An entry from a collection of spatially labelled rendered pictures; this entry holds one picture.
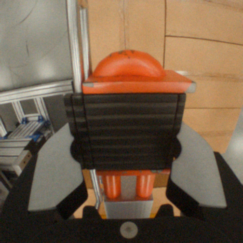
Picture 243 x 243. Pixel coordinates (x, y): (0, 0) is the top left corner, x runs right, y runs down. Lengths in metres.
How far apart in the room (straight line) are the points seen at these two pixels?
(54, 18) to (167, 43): 0.99
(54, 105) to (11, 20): 0.91
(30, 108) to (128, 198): 1.33
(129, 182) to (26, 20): 1.52
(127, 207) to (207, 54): 0.83
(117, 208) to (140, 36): 0.72
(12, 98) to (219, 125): 1.67
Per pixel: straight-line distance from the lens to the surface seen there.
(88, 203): 0.49
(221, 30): 0.95
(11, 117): 1.63
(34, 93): 1.34
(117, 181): 0.17
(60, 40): 1.41
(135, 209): 0.21
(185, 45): 0.84
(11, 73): 1.71
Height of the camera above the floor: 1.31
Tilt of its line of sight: 61 degrees down
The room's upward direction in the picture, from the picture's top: 179 degrees clockwise
